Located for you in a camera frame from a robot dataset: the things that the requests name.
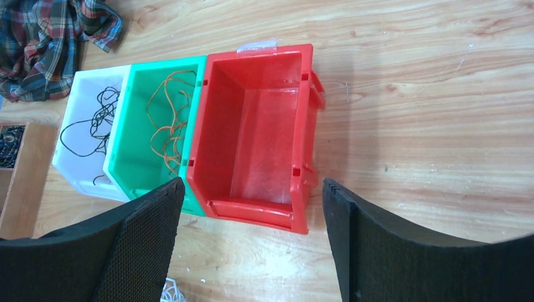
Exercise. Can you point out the white plastic bin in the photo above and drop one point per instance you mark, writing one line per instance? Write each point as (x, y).
(86, 131)

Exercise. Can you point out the green plastic bin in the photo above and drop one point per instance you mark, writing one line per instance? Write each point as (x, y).
(154, 127)

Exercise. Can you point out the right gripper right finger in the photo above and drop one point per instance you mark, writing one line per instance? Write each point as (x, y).
(380, 256)

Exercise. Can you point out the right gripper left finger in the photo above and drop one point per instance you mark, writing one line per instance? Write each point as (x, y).
(122, 254)

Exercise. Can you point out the green patterned fabric roll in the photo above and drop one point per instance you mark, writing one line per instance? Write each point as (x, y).
(11, 138)

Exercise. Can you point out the red plastic bin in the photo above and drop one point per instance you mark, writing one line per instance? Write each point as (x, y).
(252, 150)

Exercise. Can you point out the plaid cloth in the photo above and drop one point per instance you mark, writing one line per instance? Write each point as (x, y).
(39, 44)

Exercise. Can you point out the wooden compartment tray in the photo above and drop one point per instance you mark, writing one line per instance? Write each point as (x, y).
(22, 185)

